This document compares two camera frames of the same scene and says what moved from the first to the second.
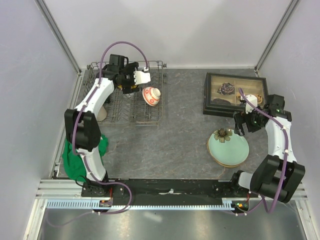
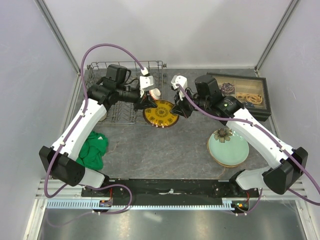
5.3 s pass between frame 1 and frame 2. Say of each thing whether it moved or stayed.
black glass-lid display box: stayed
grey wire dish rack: stayed
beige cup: stayed
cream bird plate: stayed
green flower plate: stayed
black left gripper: moved
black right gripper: moved
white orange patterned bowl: stayed
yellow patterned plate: moved
